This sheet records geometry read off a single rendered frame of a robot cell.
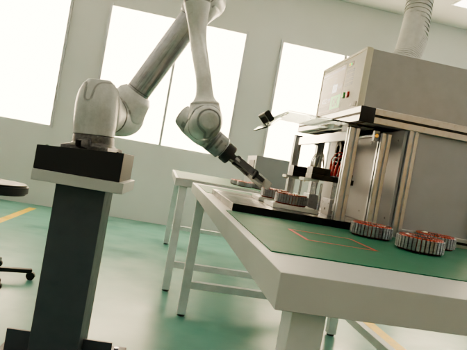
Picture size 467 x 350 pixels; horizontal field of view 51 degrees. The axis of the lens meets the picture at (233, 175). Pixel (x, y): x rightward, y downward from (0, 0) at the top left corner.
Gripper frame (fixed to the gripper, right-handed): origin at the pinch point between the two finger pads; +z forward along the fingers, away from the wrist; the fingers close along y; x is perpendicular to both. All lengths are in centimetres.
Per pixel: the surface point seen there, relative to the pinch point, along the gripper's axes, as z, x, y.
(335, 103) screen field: -1.5, 37.7, 13.0
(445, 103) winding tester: 22, 55, 36
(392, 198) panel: 24, 18, 45
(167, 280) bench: 19, -76, -137
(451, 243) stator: 37, 15, 63
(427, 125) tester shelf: 17, 41, 46
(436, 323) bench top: 6, -11, 122
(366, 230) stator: 16, 2, 62
